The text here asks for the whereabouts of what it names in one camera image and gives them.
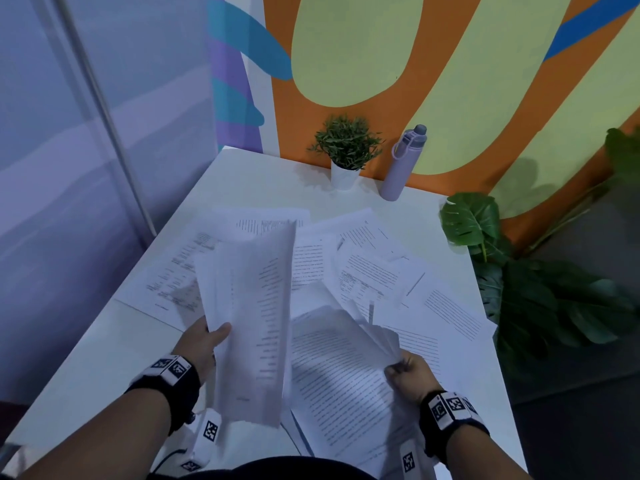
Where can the grey metal frame pole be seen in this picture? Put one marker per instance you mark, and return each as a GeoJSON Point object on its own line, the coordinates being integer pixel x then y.
{"type": "Point", "coordinates": [106, 119]}

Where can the pile of printed papers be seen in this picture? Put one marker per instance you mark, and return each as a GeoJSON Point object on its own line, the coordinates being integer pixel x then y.
{"type": "Point", "coordinates": [440, 304]}

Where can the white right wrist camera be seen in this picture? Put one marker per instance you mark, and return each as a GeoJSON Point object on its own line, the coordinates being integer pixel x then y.
{"type": "Point", "coordinates": [409, 462]}

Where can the thin paper sheaf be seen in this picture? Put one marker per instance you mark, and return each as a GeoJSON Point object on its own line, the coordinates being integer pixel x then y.
{"type": "Point", "coordinates": [255, 319]}

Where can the large green monstera plant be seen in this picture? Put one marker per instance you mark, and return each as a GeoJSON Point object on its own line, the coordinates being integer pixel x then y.
{"type": "Point", "coordinates": [470, 219]}

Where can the lilac water bottle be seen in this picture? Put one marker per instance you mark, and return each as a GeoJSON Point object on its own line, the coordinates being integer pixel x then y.
{"type": "Point", "coordinates": [400, 169]}

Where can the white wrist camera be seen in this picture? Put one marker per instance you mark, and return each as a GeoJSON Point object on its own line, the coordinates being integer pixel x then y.
{"type": "Point", "coordinates": [409, 462]}
{"type": "Point", "coordinates": [210, 432]}

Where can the person's right hand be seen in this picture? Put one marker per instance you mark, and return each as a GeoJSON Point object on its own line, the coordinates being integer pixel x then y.
{"type": "Point", "coordinates": [415, 379]}

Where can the person's left hand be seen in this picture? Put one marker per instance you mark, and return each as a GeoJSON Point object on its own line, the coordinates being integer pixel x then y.
{"type": "Point", "coordinates": [200, 349]}

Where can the small green plant white pot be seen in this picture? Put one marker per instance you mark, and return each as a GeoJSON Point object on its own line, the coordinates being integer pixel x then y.
{"type": "Point", "coordinates": [345, 139]}

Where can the person's left forearm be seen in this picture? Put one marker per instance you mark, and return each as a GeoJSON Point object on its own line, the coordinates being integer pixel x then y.
{"type": "Point", "coordinates": [110, 444]}

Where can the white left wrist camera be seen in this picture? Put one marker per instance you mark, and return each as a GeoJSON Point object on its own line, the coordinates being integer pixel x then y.
{"type": "Point", "coordinates": [210, 432]}

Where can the person's black shirt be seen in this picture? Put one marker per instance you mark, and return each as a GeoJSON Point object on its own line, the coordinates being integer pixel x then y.
{"type": "Point", "coordinates": [290, 469]}

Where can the white table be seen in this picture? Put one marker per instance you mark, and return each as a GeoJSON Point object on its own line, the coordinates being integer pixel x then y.
{"type": "Point", "coordinates": [260, 184]}

